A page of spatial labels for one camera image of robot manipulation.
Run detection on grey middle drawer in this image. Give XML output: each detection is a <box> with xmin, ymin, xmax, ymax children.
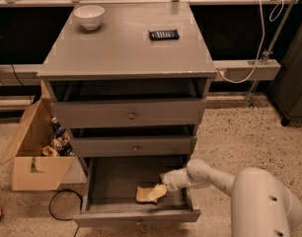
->
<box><xmin>71</xmin><ymin>136</ymin><xmax>196</xmax><ymax>157</ymax></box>

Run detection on black snack bar packet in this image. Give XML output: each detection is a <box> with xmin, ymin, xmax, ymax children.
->
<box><xmin>149</xmin><ymin>30</ymin><xmax>180</xmax><ymax>40</ymax></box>

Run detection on yellow sponge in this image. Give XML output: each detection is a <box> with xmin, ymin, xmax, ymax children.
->
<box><xmin>135</xmin><ymin>187</ymin><xmax>152</xmax><ymax>203</ymax></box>

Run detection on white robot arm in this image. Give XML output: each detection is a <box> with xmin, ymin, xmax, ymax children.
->
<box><xmin>145</xmin><ymin>159</ymin><xmax>302</xmax><ymax>237</ymax></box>

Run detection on grey top drawer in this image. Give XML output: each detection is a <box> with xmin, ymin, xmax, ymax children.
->
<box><xmin>51</xmin><ymin>99</ymin><xmax>205</xmax><ymax>128</ymax></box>

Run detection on open cardboard box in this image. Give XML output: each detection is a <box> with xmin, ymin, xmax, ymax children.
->
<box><xmin>0</xmin><ymin>97</ymin><xmax>76</xmax><ymax>192</ymax></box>

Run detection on dark grey side cabinet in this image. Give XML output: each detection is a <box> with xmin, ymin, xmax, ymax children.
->
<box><xmin>268</xmin><ymin>23</ymin><xmax>302</xmax><ymax>126</ymax></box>

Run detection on grey wooden drawer cabinet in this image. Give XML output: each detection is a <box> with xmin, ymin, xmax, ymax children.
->
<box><xmin>37</xmin><ymin>1</ymin><xmax>218</xmax><ymax>165</ymax></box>

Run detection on white ceramic bowl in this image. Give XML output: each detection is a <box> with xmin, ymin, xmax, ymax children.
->
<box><xmin>73</xmin><ymin>5</ymin><xmax>105</xmax><ymax>30</ymax></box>

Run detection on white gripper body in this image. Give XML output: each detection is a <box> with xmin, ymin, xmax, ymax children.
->
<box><xmin>162</xmin><ymin>169</ymin><xmax>188</xmax><ymax>192</ymax></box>

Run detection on bottles in cardboard box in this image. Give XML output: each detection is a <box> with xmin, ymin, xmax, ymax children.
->
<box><xmin>42</xmin><ymin>118</ymin><xmax>75</xmax><ymax>157</ymax></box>

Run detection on grey open bottom drawer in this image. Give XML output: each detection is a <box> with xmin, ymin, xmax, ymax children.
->
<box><xmin>74</xmin><ymin>155</ymin><xmax>200</xmax><ymax>227</ymax></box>

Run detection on white hanging cable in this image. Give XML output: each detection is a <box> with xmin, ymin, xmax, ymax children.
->
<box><xmin>217</xmin><ymin>0</ymin><xmax>298</xmax><ymax>85</ymax></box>

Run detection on black floor cable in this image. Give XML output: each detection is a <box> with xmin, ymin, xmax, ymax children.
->
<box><xmin>47</xmin><ymin>189</ymin><xmax>84</xmax><ymax>237</ymax></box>

